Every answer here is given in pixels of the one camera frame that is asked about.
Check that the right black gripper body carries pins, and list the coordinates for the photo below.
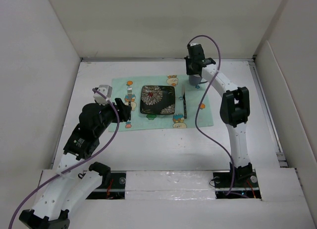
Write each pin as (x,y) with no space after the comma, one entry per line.
(189,62)

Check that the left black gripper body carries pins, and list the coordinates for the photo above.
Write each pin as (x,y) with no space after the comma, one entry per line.
(109,116)

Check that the purple ceramic mug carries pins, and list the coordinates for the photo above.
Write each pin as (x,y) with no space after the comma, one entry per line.
(195,80)

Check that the metal fork patterned handle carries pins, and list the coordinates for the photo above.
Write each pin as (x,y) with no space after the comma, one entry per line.
(129,93)

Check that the green cartoon print cloth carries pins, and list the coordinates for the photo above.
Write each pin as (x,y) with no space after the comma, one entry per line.
(198,105)

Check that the black floral square plate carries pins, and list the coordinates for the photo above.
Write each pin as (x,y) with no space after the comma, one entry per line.
(157,100)

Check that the steak knife patterned handle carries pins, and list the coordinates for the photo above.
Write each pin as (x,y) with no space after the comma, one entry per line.
(184,101)

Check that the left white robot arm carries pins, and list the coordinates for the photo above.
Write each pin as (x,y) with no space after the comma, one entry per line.
(76,176)

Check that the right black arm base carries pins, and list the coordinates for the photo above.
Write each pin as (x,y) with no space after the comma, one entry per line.
(242,189)

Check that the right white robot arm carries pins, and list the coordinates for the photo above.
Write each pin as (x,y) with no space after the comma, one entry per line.
(234,108)

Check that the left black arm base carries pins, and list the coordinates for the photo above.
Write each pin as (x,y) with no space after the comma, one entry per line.
(114,190)

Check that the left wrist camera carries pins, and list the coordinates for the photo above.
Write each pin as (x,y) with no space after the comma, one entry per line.
(102,94)

